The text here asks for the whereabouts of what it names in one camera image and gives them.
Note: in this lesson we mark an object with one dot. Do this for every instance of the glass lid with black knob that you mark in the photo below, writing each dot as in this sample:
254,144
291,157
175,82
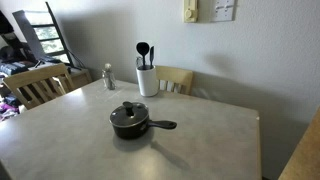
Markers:
129,114

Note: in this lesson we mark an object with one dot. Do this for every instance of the white utensil holder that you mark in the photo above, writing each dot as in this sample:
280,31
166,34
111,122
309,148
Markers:
147,80

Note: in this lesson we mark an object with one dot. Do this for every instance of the wooden chair behind table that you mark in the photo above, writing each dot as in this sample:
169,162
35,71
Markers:
174,79

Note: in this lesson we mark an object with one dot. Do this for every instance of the silver utensil in holder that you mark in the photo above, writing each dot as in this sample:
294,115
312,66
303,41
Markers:
139,61

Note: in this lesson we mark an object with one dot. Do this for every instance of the black spatula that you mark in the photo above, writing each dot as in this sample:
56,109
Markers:
151,56

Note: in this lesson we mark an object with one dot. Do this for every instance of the black ladle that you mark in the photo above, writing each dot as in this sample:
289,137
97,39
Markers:
143,49

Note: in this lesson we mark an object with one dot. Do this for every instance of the glass salt shaker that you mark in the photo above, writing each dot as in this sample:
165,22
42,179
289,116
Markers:
108,77

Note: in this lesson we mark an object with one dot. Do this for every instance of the small wooden side table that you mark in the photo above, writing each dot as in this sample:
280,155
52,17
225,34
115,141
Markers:
80,77

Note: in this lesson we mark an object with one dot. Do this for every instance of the wooden chair at left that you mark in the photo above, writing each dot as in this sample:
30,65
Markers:
36,87

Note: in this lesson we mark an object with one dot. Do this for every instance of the wooden furniture edge at right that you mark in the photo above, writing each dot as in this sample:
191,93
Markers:
304,163

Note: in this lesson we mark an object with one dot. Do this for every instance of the black pot with handle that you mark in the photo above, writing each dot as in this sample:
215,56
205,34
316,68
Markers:
140,129

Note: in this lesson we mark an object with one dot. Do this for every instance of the beige wall thermostat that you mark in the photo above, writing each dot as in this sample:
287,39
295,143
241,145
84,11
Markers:
190,11

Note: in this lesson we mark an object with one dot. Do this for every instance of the white wall switch plate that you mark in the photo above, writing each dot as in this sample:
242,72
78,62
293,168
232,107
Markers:
223,10

